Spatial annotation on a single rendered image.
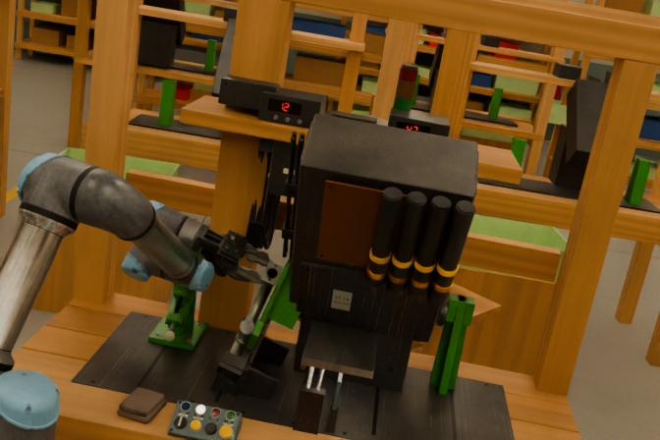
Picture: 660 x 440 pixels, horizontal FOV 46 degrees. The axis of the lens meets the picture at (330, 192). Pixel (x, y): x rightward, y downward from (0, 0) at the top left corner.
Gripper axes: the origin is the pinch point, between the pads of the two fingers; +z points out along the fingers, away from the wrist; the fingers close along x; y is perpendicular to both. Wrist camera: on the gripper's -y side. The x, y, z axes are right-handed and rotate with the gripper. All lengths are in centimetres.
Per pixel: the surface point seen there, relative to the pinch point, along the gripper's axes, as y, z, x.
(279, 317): 2.5, 6.7, -9.9
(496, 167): 22, 40, 44
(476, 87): -673, 140, 645
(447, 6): 35, 12, 74
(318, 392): 4.9, 22.2, -23.0
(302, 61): -520, -76, 445
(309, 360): 17.9, 16.3, -21.0
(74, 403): -7, -28, -46
